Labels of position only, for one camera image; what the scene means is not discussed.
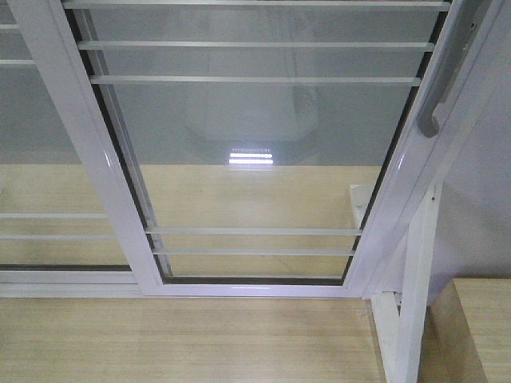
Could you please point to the white framed sliding glass door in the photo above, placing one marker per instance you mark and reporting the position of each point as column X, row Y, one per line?
column 253, row 85

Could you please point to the grey metal door handle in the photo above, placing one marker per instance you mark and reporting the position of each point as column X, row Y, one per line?
column 458, row 31

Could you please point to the white fixed glass door panel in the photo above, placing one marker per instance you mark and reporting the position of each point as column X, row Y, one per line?
column 67, row 213

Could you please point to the white bottom door track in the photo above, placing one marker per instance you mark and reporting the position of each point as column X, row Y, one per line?
column 54, row 290

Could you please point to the white triangular support brace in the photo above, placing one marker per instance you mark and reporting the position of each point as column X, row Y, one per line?
column 396, row 282

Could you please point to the light wooden platform board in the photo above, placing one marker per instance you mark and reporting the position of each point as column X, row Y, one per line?
column 192, row 339

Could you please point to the light wooden box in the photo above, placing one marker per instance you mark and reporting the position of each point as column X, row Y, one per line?
column 467, row 331

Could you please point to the white door frame jamb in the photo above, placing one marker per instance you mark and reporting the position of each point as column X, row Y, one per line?
column 419, row 161

